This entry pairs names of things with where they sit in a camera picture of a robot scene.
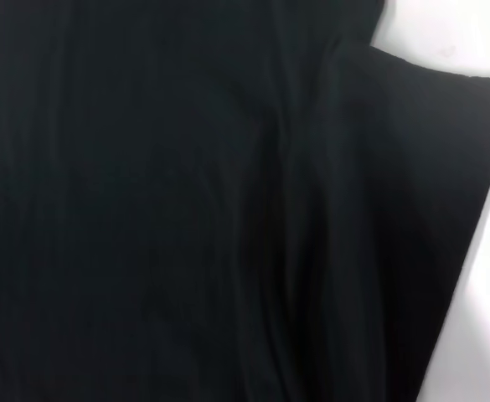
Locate black shirt with FREE print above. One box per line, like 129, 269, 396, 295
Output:
0, 0, 490, 402

